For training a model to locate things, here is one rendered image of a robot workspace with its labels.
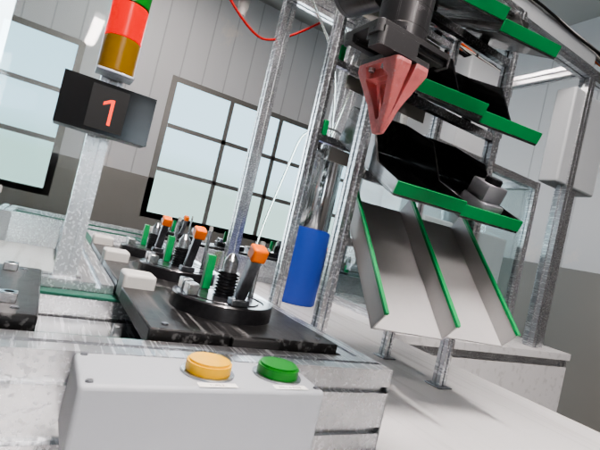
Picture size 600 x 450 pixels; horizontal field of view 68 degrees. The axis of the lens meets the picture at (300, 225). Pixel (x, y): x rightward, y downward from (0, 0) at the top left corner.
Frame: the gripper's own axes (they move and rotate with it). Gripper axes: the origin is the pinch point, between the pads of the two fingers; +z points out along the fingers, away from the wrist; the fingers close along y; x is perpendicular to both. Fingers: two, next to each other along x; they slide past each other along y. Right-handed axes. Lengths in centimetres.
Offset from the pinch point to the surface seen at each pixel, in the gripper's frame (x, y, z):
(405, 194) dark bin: -12.0, -16.6, 4.1
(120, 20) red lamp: -28.9, 25.6, -9.2
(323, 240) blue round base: -92, -56, 15
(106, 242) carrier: -75, 15, 27
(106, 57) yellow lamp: -29.1, 26.1, -3.8
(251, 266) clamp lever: -10.8, 6.0, 18.8
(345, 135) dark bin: -34.9, -18.4, -7.2
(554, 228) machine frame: -74, -158, -13
